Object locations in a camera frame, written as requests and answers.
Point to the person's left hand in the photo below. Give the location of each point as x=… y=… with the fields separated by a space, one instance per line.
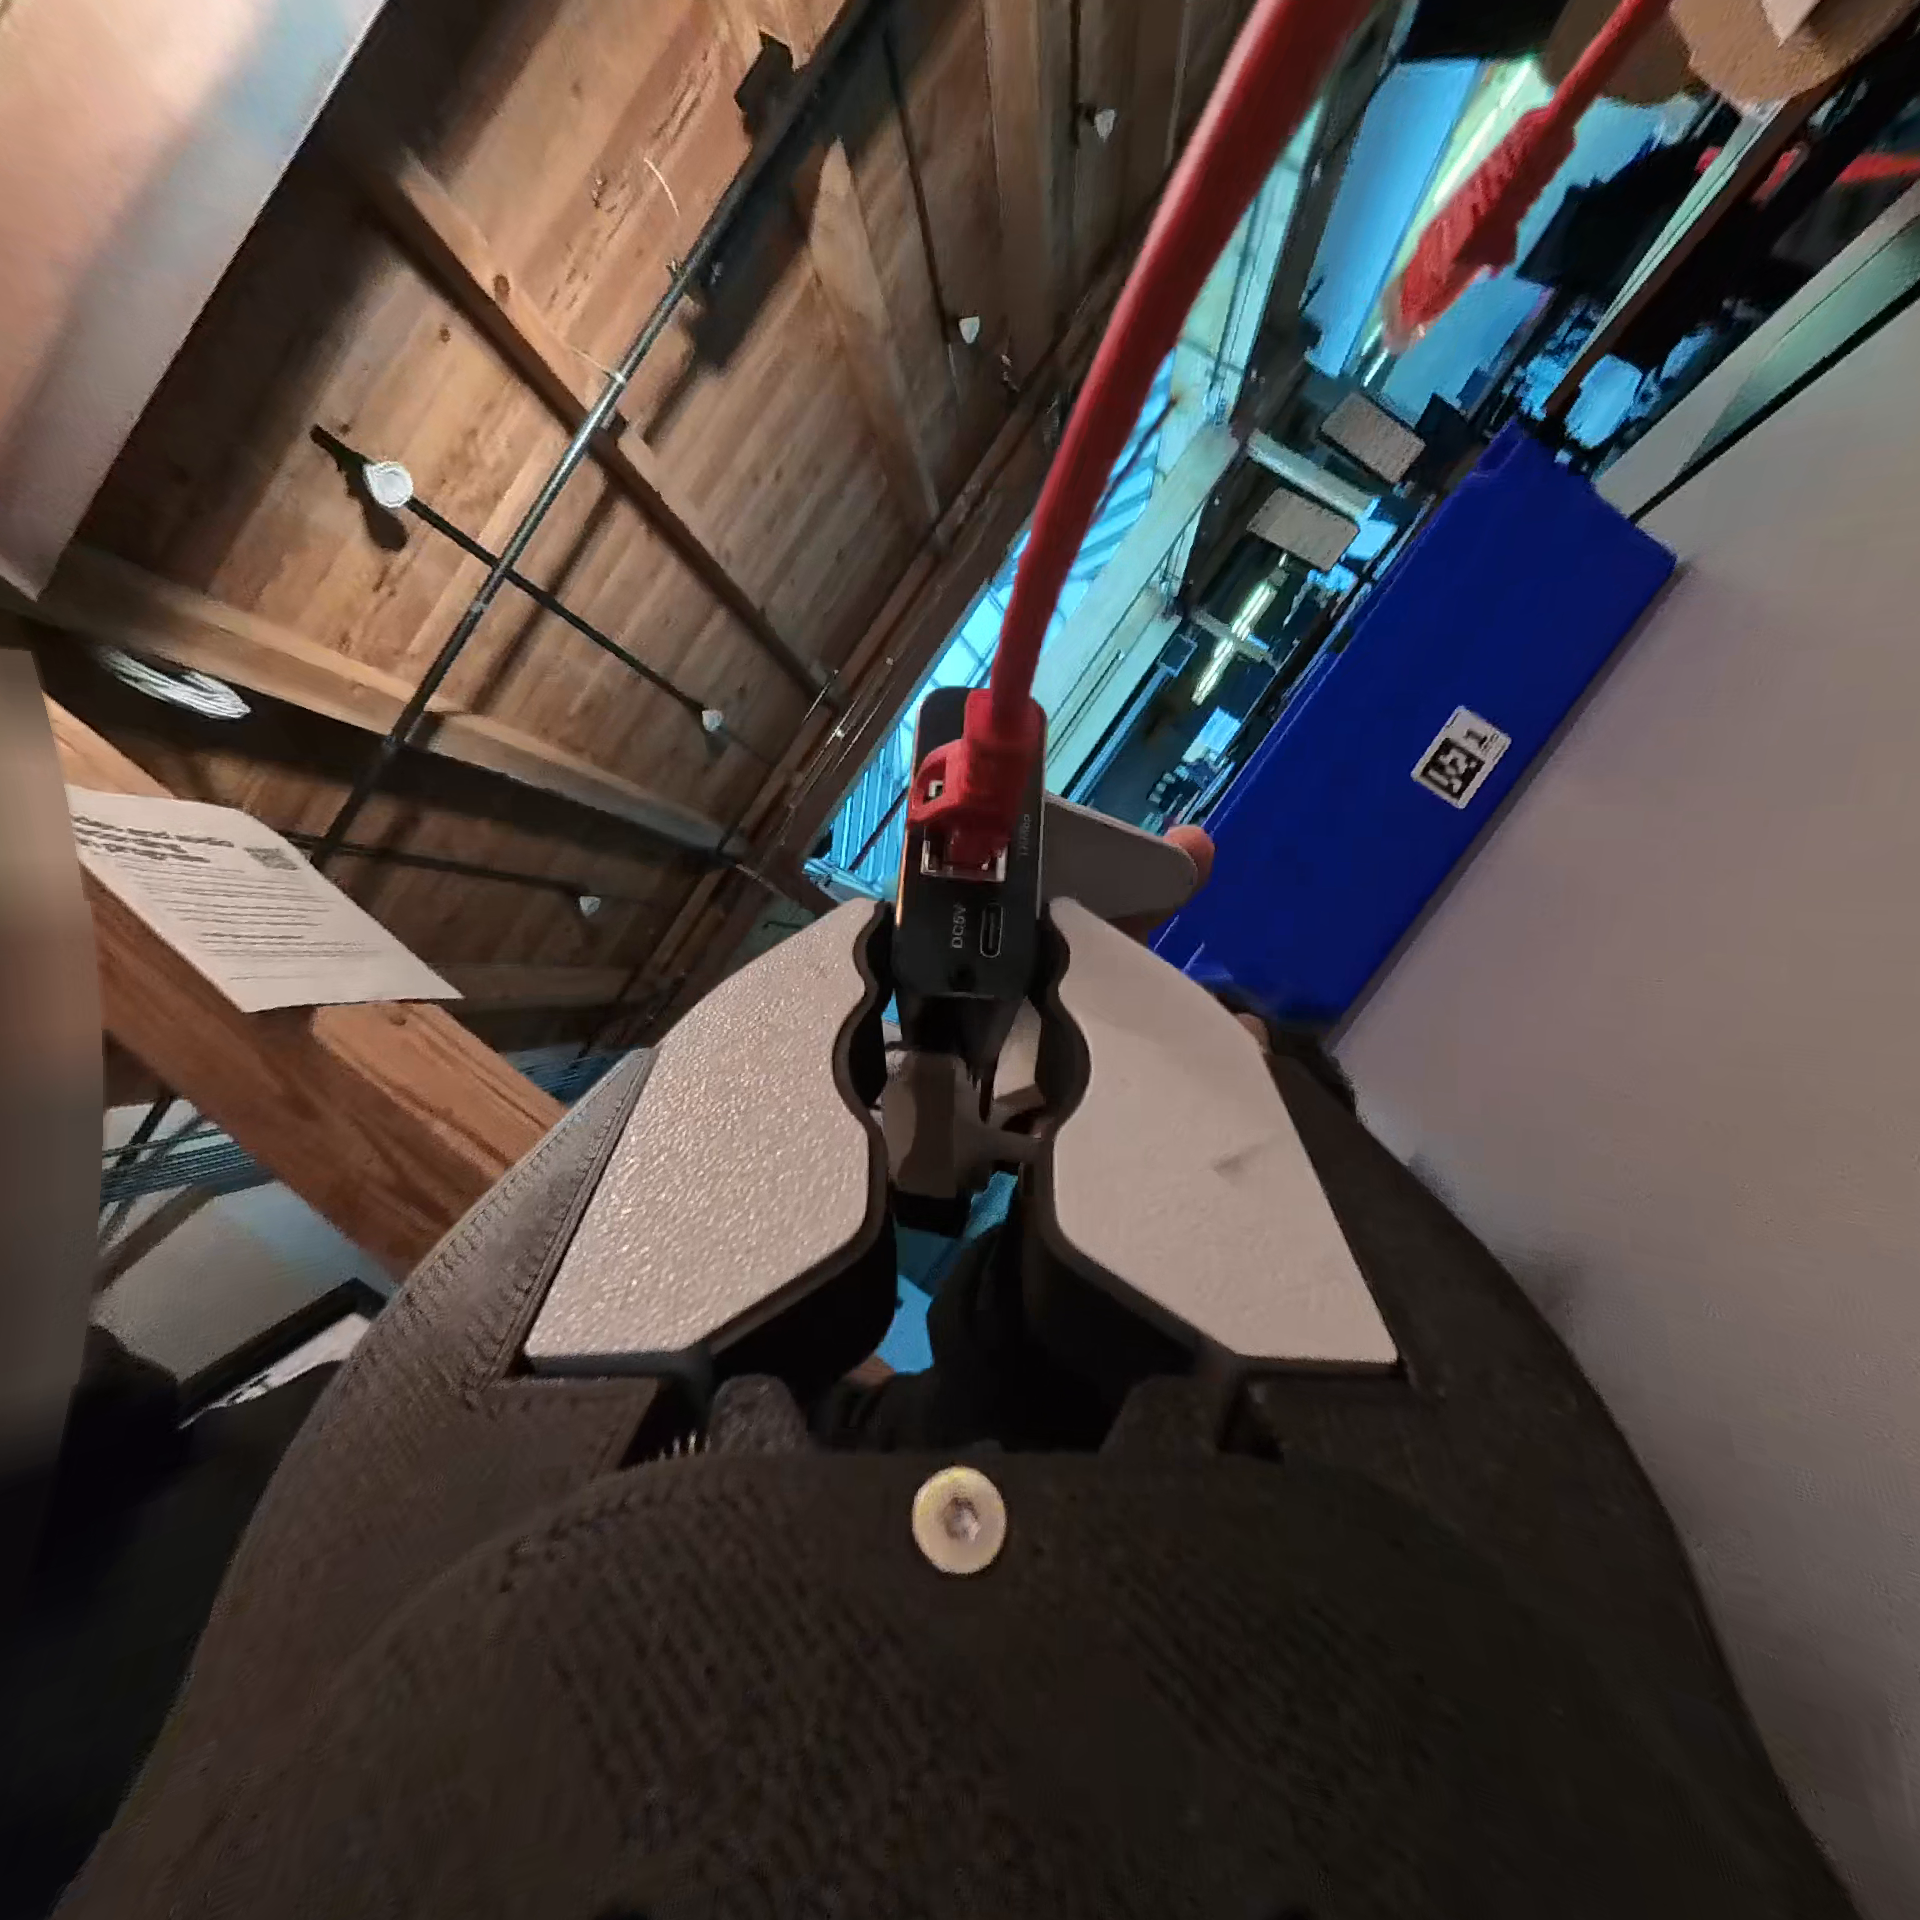
x=1193 y=858

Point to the black network switch box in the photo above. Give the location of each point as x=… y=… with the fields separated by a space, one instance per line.
x=974 y=931

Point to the wooden post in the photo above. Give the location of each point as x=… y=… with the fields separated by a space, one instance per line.
x=375 y=1108

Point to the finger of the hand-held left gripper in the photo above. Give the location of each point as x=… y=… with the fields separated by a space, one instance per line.
x=1119 y=863
x=931 y=1125

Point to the white paper notice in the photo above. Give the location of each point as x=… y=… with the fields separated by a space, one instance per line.
x=255 y=914

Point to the grey desk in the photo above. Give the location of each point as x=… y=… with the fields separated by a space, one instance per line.
x=1651 y=1201

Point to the black ceiling pipe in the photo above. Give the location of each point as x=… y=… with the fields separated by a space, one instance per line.
x=578 y=450

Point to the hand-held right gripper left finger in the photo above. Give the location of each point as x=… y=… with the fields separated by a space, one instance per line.
x=721 y=1184

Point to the blue plastic bin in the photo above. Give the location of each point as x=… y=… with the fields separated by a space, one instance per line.
x=1350 y=751

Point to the white ceiling coil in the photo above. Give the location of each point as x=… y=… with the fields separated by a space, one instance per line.
x=171 y=685

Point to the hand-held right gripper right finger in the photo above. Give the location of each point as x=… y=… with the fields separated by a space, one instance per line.
x=1214 y=1184

